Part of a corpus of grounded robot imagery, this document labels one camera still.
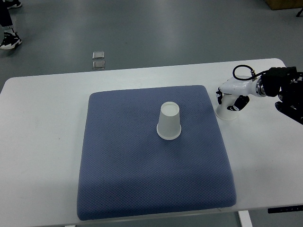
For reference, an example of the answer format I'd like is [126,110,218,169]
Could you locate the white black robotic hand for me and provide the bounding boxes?
[216,78,267,111]

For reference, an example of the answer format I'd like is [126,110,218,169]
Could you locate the white paper cup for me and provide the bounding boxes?
[156,102,182,140]
[215,94,238,121]

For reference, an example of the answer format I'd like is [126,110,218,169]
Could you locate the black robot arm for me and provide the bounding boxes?
[232,64,303,124]

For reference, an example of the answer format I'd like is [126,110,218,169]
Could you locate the brown cardboard box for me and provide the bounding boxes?
[265,0,303,10]

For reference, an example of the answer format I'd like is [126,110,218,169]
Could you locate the black tripod leg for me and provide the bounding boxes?
[296,8,303,17]

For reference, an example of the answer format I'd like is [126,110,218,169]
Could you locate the black table control panel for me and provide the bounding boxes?
[267,205,303,214]

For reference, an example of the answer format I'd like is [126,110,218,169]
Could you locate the white table leg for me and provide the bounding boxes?
[238,210,253,227]

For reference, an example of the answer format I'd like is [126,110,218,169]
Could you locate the blue textured cushion mat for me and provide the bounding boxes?
[77,85,236,221]

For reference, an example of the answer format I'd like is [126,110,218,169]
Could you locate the upper metal floor plate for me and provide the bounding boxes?
[92,51,105,59]

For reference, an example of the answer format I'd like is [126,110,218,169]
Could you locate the black white sneaker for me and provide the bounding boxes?
[0,32,22,50]

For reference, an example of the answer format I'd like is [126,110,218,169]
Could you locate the person's dark trouser leg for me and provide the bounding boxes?
[0,0,13,28]

